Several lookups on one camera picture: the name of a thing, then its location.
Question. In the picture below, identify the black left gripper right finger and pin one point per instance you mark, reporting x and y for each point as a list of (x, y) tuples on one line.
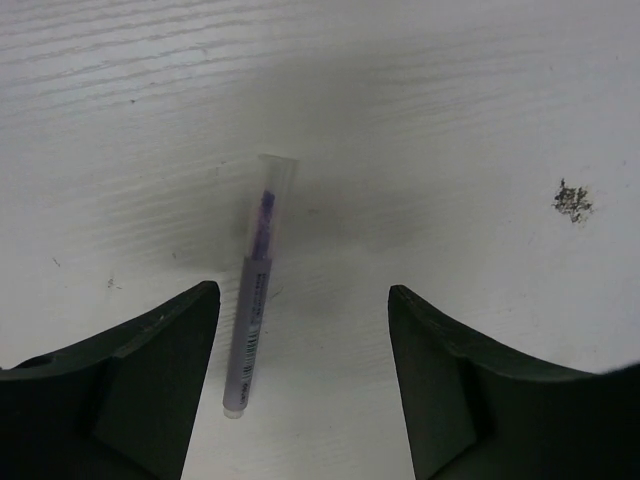
[(475, 408)]

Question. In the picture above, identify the purple highlighter pen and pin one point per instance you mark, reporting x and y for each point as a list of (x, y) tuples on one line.
[(270, 202)]

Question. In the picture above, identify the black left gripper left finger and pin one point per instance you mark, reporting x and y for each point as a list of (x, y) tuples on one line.
[(118, 405)]

